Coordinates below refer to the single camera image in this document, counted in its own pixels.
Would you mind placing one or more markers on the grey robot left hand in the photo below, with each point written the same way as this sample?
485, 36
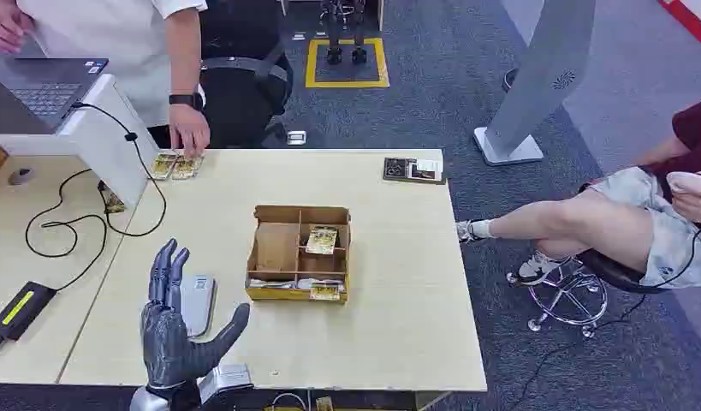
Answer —
168, 346

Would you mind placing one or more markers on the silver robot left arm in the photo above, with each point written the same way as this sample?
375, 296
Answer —
146, 401

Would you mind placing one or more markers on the grey card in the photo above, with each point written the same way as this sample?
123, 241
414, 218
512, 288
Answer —
198, 303

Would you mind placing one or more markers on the silver card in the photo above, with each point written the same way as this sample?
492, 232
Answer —
273, 283

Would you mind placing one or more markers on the wooden compartment box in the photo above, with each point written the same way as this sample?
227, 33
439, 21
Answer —
276, 249

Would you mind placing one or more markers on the small yellow printed card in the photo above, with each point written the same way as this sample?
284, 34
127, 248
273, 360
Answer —
114, 204

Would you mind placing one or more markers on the black power adapter yellow label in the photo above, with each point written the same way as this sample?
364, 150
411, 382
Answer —
21, 309

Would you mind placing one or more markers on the white desk riser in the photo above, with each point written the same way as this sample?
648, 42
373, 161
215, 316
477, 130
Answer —
109, 147

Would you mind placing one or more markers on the grey computer mouse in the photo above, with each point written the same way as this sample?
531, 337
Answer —
21, 176

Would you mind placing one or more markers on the small white floor box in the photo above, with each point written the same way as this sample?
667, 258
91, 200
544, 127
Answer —
296, 138

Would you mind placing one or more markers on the black wristwatch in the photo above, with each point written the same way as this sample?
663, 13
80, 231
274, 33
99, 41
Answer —
187, 101

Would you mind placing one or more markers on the black office chair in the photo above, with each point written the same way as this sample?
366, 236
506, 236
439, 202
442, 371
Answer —
242, 91

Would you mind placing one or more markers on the grey laptop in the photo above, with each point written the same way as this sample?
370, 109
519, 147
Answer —
41, 93

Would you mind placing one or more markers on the standing person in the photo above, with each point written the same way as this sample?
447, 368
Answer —
129, 51

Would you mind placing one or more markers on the black card holder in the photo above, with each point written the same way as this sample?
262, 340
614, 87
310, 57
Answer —
412, 170

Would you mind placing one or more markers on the yellow floor tape square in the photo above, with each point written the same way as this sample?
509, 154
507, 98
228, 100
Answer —
313, 62

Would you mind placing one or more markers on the black robot legs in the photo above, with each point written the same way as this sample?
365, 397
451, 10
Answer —
343, 34

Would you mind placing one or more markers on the chrome swivel stool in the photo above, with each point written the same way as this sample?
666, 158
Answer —
571, 298

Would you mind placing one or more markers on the seated person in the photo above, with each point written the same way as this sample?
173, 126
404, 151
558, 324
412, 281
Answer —
599, 227

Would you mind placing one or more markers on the grey kiosk stand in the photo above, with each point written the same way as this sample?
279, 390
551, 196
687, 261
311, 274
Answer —
531, 74

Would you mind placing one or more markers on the pale phone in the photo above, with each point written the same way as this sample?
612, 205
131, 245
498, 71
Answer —
687, 181

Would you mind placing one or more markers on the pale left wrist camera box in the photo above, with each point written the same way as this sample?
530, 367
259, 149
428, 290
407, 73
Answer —
228, 379

